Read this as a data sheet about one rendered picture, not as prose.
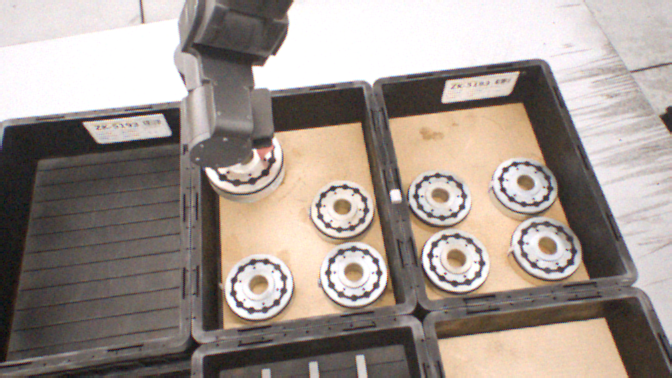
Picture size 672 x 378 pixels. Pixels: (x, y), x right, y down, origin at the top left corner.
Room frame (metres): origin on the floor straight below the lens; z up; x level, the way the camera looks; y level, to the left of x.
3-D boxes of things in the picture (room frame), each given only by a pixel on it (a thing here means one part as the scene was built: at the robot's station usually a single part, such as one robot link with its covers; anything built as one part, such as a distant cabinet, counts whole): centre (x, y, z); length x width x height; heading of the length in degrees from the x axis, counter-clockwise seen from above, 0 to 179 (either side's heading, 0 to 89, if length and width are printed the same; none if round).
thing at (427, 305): (0.41, -0.23, 0.92); 0.40 x 0.30 x 0.02; 6
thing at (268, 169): (0.38, 0.12, 1.04); 0.10 x 0.10 x 0.01
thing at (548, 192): (0.42, -0.30, 0.86); 0.10 x 0.10 x 0.01
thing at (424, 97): (0.41, -0.23, 0.87); 0.40 x 0.30 x 0.11; 6
